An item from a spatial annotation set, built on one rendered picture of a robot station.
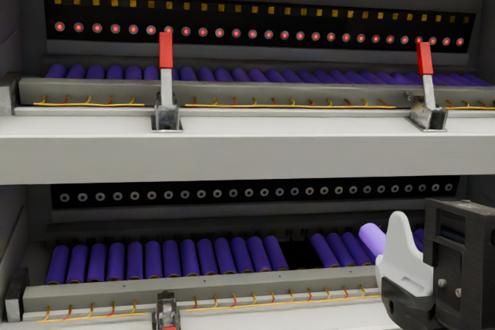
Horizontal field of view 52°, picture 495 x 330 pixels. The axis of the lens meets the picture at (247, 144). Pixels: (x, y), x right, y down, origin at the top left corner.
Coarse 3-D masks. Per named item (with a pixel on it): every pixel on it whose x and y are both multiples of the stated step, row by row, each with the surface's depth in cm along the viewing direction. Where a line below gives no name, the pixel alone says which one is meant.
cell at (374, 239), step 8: (368, 224) 44; (360, 232) 44; (368, 232) 43; (376, 232) 43; (368, 240) 43; (376, 240) 42; (384, 240) 41; (376, 248) 41; (384, 248) 41; (376, 256) 41
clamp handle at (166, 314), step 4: (164, 308) 48; (168, 308) 48; (164, 312) 49; (168, 312) 49; (164, 316) 48; (168, 316) 48; (164, 320) 47; (168, 320) 47; (172, 320) 47; (164, 324) 47; (168, 324) 47; (172, 324) 47; (164, 328) 45; (168, 328) 45; (172, 328) 45
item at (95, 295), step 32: (32, 288) 50; (64, 288) 51; (96, 288) 51; (128, 288) 52; (160, 288) 52; (192, 288) 53; (224, 288) 53; (256, 288) 54; (288, 288) 55; (320, 288) 56; (352, 288) 57; (64, 320) 49
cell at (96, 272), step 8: (96, 248) 58; (104, 248) 58; (96, 256) 57; (104, 256) 57; (88, 264) 56; (96, 264) 55; (104, 264) 56; (88, 272) 55; (96, 272) 54; (104, 272) 55; (88, 280) 53; (104, 280) 54
